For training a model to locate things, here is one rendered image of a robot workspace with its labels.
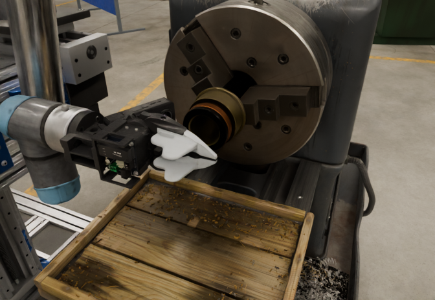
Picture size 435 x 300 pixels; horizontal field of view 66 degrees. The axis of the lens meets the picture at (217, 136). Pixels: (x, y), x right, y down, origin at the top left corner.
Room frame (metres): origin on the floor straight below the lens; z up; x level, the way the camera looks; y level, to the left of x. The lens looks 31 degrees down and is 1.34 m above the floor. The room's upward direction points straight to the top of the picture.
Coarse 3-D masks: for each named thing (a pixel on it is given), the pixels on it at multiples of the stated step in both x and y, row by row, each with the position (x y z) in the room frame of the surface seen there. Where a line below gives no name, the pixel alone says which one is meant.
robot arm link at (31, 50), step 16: (16, 0) 0.57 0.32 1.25; (32, 0) 0.58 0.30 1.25; (48, 0) 0.60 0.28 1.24; (16, 16) 0.57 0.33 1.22; (32, 16) 0.58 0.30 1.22; (48, 16) 0.59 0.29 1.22; (16, 32) 0.57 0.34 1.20; (32, 32) 0.57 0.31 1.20; (48, 32) 0.59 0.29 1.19; (16, 48) 0.57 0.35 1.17; (32, 48) 0.57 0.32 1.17; (48, 48) 0.59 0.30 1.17; (16, 64) 0.58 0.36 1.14; (32, 64) 0.57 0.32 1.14; (48, 64) 0.58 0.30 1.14; (32, 80) 0.57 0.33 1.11; (48, 80) 0.58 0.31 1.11; (32, 96) 0.57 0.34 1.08; (48, 96) 0.57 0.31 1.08; (64, 96) 0.61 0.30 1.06
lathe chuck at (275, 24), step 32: (224, 32) 0.59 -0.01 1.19; (256, 32) 0.57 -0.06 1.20; (288, 32) 0.55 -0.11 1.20; (256, 64) 0.58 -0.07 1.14; (288, 64) 0.54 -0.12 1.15; (320, 64) 0.54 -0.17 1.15; (192, 96) 0.61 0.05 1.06; (256, 128) 0.56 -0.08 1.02; (288, 128) 0.54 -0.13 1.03; (256, 160) 0.56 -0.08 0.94
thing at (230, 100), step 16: (208, 96) 0.48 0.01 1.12; (224, 96) 0.48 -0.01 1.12; (192, 112) 0.45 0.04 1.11; (208, 112) 0.44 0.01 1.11; (224, 112) 0.45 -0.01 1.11; (240, 112) 0.48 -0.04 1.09; (192, 128) 0.46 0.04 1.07; (208, 128) 0.49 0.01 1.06; (224, 128) 0.43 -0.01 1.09; (240, 128) 0.48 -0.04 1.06; (208, 144) 0.44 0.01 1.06
